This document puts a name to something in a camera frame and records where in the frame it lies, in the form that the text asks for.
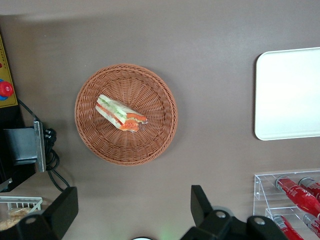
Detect clear acrylic can rack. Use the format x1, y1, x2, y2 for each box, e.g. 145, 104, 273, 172
252, 170, 320, 240

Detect white rectangular plastic tray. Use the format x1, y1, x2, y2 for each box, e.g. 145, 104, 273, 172
254, 46, 320, 141

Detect red emergency stop button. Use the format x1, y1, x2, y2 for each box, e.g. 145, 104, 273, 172
0, 80, 15, 98

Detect brown round wicker basket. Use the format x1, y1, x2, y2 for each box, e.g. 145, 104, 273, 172
74, 63, 179, 167

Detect bagged snack crackers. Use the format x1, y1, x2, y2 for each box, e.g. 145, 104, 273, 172
0, 206, 34, 230

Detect grey metal bracket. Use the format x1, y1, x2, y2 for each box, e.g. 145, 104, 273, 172
3, 120, 47, 173

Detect black cable bundle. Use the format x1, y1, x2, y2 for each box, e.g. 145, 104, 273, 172
16, 98, 71, 193

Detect white wire basket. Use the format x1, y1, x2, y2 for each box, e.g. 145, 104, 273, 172
0, 195, 44, 219

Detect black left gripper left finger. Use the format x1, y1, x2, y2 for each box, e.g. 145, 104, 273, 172
12, 186, 79, 240

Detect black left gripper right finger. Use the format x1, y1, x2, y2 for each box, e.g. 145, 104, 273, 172
179, 184, 288, 240

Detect plastic-wrapped sandwich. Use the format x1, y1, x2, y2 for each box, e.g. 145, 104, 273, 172
94, 93, 148, 133

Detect red cola can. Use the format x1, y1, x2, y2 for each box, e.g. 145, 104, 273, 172
301, 212, 320, 236
272, 214, 305, 240
298, 176, 320, 201
275, 176, 320, 219

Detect yellow control panel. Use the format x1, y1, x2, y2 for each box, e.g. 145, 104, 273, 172
0, 33, 19, 109

